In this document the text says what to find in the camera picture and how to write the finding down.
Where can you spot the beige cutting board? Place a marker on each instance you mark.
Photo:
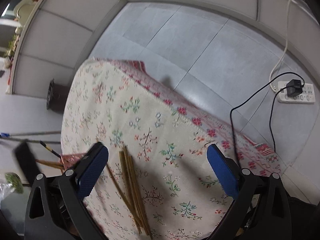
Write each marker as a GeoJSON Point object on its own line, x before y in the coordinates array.
{"type": "Point", "coordinates": [23, 10]}

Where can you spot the pink perforated utensil holder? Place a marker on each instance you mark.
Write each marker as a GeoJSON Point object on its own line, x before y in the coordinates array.
{"type": "Point", "coordinates": [68, 160]}

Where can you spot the bamboo chopstick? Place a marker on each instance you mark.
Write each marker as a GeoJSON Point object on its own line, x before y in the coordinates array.
{"type": "Point", "coordinates": [123, 154]}
{"type": "Point", "coordinates": [130, 207]}
{"type": "Point", "coordinates": [139, 201]}

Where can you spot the black power adapter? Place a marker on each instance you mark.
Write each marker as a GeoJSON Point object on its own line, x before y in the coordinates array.
{"type": "Point", "coordinates": [294, 88]}

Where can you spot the white power strip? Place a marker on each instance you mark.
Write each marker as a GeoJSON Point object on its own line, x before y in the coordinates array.
{"type": "Point", "coordinates": [306, 95]}

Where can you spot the bag of green vegetables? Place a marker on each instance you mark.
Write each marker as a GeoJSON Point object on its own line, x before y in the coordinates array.
{"type": "Point", "coordinates": [10, 184]}

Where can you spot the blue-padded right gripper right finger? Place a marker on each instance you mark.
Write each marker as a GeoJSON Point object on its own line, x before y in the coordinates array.
{"type": "Point", "coordinates": [260, 207]}

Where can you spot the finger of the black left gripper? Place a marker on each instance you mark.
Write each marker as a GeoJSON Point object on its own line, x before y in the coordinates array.
{"type": "Point", "coordinates": [26, 162]}

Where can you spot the mop with metal handle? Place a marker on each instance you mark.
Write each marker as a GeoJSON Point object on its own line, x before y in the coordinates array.
{"type": "Point", "coordinates": [20, 137]}

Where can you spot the black tipped chopstick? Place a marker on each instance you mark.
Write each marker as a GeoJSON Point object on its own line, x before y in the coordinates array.
{"type": "Point", "coordinates": [50, 149]}

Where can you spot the floral tablecloth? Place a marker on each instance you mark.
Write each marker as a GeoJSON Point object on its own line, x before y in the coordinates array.
{"type": "Point", "coordinates": [118, 104]}

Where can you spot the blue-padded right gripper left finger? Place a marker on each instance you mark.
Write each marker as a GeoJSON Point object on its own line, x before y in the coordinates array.
{"type": "Point", "coordinates": [55, 208]}

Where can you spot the dark trash bin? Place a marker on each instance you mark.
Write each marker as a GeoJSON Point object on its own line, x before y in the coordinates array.
{"type": "Point", "coordinates": [57, 97]}

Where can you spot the bamboo chopstick longest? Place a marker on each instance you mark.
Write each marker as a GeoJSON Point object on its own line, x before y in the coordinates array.
{"type": "Point", "coordinates": [134, 193]}

